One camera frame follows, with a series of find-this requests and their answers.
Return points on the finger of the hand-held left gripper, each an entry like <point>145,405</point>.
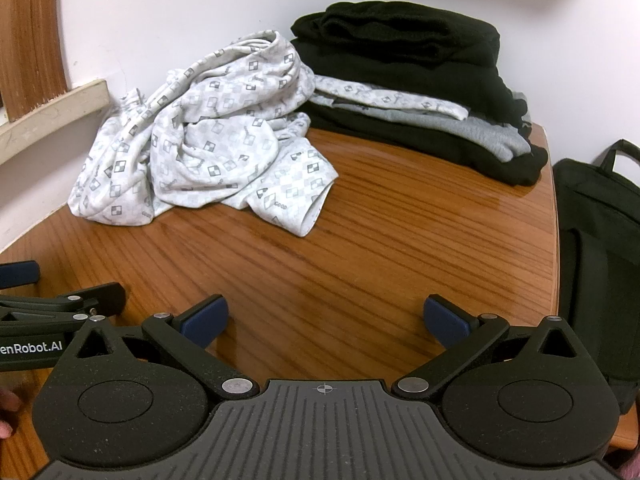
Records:
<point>20,274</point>
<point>100,297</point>

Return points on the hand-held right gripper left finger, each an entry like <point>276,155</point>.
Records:
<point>205,317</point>

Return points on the person's left hand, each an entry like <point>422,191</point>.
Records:
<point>7,402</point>

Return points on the wooden window frame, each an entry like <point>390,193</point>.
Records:
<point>35,35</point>

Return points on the black folded sweater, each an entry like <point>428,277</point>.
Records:
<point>400,25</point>

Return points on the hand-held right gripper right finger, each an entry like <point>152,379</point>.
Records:
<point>445,317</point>

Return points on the black bag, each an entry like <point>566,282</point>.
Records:
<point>595,260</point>

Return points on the grey folded garment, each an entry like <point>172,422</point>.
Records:
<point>480,132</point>

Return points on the cream window sill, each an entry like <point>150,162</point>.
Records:
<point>45,115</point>

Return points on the white patterned pants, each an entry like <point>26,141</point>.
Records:
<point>210,135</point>

